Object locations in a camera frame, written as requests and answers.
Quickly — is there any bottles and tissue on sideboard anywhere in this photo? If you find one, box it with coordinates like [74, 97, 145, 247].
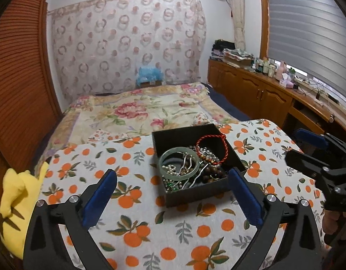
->
[276, 60, 295, 88]

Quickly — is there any yellow plush toy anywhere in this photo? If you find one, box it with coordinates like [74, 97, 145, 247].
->
[0, 162, 50, 259]

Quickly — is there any power strip with cables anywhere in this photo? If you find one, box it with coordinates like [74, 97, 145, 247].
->
[294, 76, 340, 105]

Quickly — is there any stack of folded fabrics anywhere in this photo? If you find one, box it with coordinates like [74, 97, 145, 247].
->
[211, 39, 256, 68]

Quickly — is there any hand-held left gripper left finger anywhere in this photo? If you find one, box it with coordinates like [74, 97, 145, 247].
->
[23, 169, 118, 270]

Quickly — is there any red cord bracelet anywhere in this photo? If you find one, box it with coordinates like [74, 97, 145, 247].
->
[195, 133, 228, 165]

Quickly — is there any brown louvre door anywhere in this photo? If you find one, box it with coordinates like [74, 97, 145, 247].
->
[0, 0, 63, 172]

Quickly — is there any black jewelry box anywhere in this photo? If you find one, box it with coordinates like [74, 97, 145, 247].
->
[151, 123, 248, 208]

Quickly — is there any cream lace curtain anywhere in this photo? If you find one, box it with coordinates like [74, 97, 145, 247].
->
[228, 0, 246, 48]

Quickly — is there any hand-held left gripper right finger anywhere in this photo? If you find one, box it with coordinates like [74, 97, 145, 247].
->
[228, 167, 323, 270]

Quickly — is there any orange fruit print tablecloth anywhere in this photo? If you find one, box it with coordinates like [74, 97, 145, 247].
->
[35, 118, 328, 270]

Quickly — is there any pile of mixed jewelry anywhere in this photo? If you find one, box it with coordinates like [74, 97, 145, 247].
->
[162, 145, 228, 194]

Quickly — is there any silver hairpin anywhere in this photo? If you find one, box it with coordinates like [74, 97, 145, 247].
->
[180, 153, 206, 189]

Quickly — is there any brown wooden bead bracelet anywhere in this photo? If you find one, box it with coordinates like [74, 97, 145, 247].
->
[199, 164, 227, 185]

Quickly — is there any blue plush toy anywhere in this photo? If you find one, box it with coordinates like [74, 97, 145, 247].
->
[136, 66, 163, 86]

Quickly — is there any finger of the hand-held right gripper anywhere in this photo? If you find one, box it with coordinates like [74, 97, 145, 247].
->
[295, 128, 346, 161]
[284, 149, 346, 200]

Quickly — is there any pale green jade bangle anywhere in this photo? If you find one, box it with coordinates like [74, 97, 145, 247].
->
[159, 148, 200, 181]

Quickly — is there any wooden cabinet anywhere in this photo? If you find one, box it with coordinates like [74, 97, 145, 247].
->
[208, 58, 346, 158]

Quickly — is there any person's right hand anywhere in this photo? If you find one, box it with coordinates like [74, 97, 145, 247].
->
[322, 210, 346, 248]

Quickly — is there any floral bedspread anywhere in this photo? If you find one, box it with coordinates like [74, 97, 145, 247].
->
[35, 83, 246, 172]

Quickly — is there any ring pattern curtain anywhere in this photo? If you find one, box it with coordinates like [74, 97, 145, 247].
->
[47, 0, 207, 104]

